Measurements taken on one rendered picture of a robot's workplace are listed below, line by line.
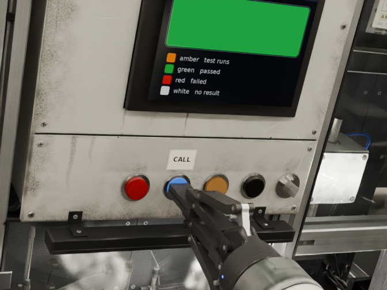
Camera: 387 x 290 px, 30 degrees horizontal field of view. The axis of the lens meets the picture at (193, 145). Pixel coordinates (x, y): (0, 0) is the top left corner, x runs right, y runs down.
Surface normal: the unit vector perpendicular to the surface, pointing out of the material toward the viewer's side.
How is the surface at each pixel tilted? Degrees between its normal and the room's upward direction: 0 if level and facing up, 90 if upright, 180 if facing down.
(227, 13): 90
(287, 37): 90
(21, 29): 90
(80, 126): 90
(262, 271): 32
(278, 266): 0
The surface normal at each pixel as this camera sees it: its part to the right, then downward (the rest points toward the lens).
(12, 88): 0.40, 0.40
